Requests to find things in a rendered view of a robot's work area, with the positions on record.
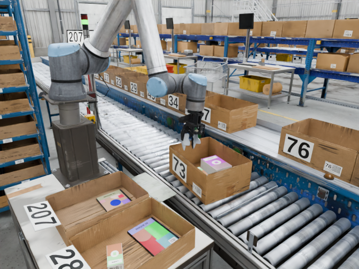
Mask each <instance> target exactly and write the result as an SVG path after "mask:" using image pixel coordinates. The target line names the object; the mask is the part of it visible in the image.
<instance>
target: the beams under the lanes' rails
mask: <svg viewBox="0 0 359 269"><path fill-rule="evenodd" d="M36 85H37V86H38V87H39V88H40V89H41V90H42V91H43V92H45V91H44V90H43V89H42V88H41V87H40V86H39V85H38V84H37V83H36ZM45 93H46V94H48V93H47V92H45ZM96 140H97V141H98V142H99V143H100V144H101V145H102V146H104V147H105V148H106V149H107V150H108V151H109V152H110V153H111V154H112V155H113V156H114V157H115V158H116V159H117V160H118V161H119V162H121V163H122V164H123V165H124V166H125V167H126V168H127V169H128V170H130V171H131V172H132V173H133V174H134V175H135V176H137V175H138V173H136V172H135V171H134V170H133V169H132V168H131V167H130V166H129V165H127V164H126V163H125V162H124V161H123V160H122V159H120V158H119V157H118V156H117V155H116V154H115V153H114V152H113V151H112V150H110V149H109V148H108V147H107V146H106V145H105V144H104V143H103V142H102V141H100V140H99V139H97V138H96ZM164 203H165V204H166V205H167V206H169V207H170V208H171V209H173V210H174V211H175V212H176V213H178V214H179V215H180V216H182V217H183V218H184V219H186V220H187V221H188V222H190V223H191V224H192V225H194V226H195V227H196V228H197V229H199V228H198V227H197V226H196V225H195V224H194V223H193V222H191V221H190V220H189V219H188V218H187V217H185V216H184V215H183V214H182V213H181V212H180V211H179V210H178V209H177V208H175V207H174V206H173V205H172V204H171V203H170V202H169V201H168V200H164ZM316 218H318V216H316V217H315V218H314V219H312V220H311V221H310V222H312V221H313V220H315V219H316ZM332 225H333V224H329V225H328V226H327V227H326V228H324V230H326V229H328V228H329V227H330V226H332ZM199 230H200V229H199ZM200 231H201V230H200ZM202 232H203V231H202ZM346 234H347V232H344V233H343V234H342V235H340V236H339V238H340V239H342V238H343V237H344V236H345V235H346ZM213 248H214V249H215V250H217V251H218V252H219V253H220V254H221V255H222V256H223V257H224V258H225V259H226V260H227V261H228V262H230V263H231V264H232V265H233V266H234V267H235V268H236V269H244V268H243V267H242V266H240V265H239V264H238V263H237V262H236V261H235V260H234V259H233V258H232V257H230V256H229V255H228V254H227V253H226V252H225V251H224V250H223V249H221V248H220V247H219V246H218V245H217V244H216V243H214V247H213ZM355 248H357V249H358V248H359V243H358V244H357V245H356V246H355Z"/></svg>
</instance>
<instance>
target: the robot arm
mask: <svg viewBox="0 0 359 269"><path fill-rule="evenodd" d="M131 10H133V13H134V17H135V21H136V26H137V30H138V34H139V39H140V42H141V46H142V50H143V55H144V59H145V63H146V68H147V72H148V77H149V80H148V82H147V85H146V87H147V91H148V92H149V94H150V95H151V96H153V97H156V98H159V97H164V96H166V95H169V94H173V93H181V94H186V106H185V108H186V109H187V112H188V113H189V114H188V115H185V116H182V117H180V118H178V120H179V123H184V126H183V128H182V131H181V142H182V147H183V150H185V148H186V146H189V145H190V141H189V134H190V135H191V137H192V140H191V141H192V144H191V145H192V148H193V149H194V147H195V145H196V144H200V143H201V141H200V139H199V138H198V135H202V134H204V132H205V124H203V123H201V116H203V115H204V113H203V112H202V111H203V110H204V105H205V96H206V87H207V77H206V76H203V75H199V74H189V75H188V76H187V75H179V74H173V73H168V70H167V68H166V64H165V59H164V56H163V51H162V47H161V42H160V37H159V33H158V28H157V23H156V20H155V16H154V11H153V6H152V2H151V0H110V1H109V3H108V5H107V6H106V8H105V10H104V12H103V14H102V16H101V18H100V19H99V21H98V23H97V25H96V27H95V29H94V31H93V33H92V35H91V37H90V38H86V39H85V40H84V42H83V44H82V46H81V47H80V46H79V44H77V43H55V44H50V45H49V46H48V57H49V67H50V76H51V85H50V89H49V93H48V95H49V99H52V100H60V101H71V100H80V99H84V98H86V97H87V92H86V90H85V88H84V86H83V84H82V75H89V74H99V73H102V72H104V71H106V70H107V69H108V67H109V66H110V62H111V60H110V51H109V48H110V47H111V45H112V43H113V41H114V40H115V38H116V36H117V34H118V33H119V31H120V29H121V28H122V26H123V24H124V22H125V21H126V19H127V17H128V15H129V14H130V12H131ZM203 127H204V131H202V130H203ZM188 133H189V134H188Z"/></svg>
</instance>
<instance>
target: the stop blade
mask: <svg viewBox="0 0 359 269"><path fill-rule="evenodd" d="M277 188H278V185H277V186H275V187H273V188H271V189H269V190H267V191H265V192H263V193H261V194H259V195H257V196H255V197H253V198H251V199H249V200H247V201H246V202H244V203H242V204H240V205H238V206H236V207H234V208H232V209H230V210H228V211H226V212H224V213H222V214H220V215H218V216H216V220H218V219H220V218H222V217H223V216H225V215H227V214H229V213H231V212H233V211H235V210H237V209H239V208H241V207H243V206H244V205H246V204H248V203H250V202H252V201H254V200H256V199H258V198H260V197H262V196H264V195H266V194H267V193H269V192H271V191H273V190H275V189H277Z"/></svg>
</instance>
